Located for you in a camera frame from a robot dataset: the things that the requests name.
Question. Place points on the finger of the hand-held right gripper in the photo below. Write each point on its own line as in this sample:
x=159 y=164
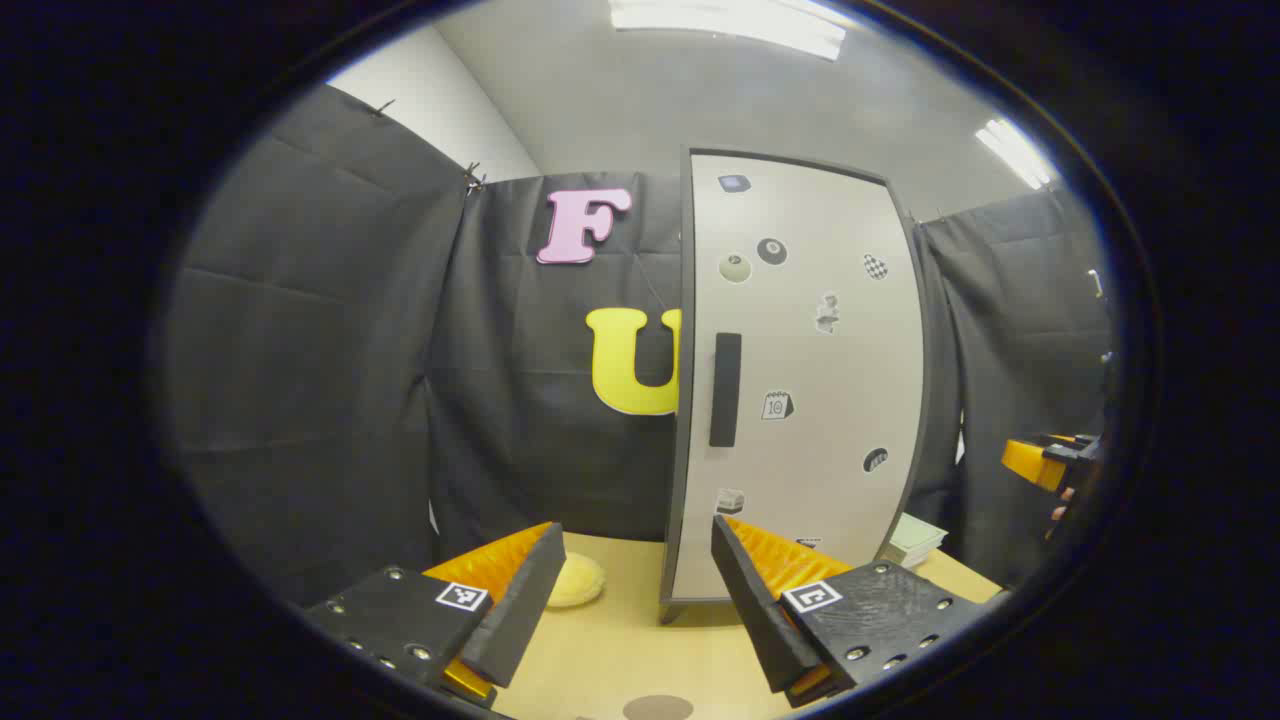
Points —
x=1030 y=462

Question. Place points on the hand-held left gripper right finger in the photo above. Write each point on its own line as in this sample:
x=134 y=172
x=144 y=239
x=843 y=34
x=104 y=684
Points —
x=760 y=615

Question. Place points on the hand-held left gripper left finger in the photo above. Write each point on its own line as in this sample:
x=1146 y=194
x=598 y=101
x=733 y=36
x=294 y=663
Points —
x=520 y=610

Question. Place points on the grey cabinet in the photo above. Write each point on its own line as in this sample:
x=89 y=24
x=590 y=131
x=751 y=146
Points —
x=673 y=520

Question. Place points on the round brown coaster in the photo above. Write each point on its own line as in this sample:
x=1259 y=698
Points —
x=658 y=709

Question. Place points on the light grey cabinet door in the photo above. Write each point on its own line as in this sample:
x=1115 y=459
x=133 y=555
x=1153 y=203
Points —
x=830 y=380

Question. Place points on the pale yellow round pad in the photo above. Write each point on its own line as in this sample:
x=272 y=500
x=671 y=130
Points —
x=578 y=582

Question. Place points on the pale green book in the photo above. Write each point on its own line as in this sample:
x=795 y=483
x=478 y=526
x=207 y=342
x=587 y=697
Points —
x=916 y=537

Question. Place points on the black backdrop cloth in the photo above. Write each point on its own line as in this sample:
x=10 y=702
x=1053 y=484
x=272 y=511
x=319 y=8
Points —
x=330 y=370

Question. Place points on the ceiling light panel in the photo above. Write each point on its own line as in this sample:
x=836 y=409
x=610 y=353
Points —
x=1015 y=152
x=730 y=25

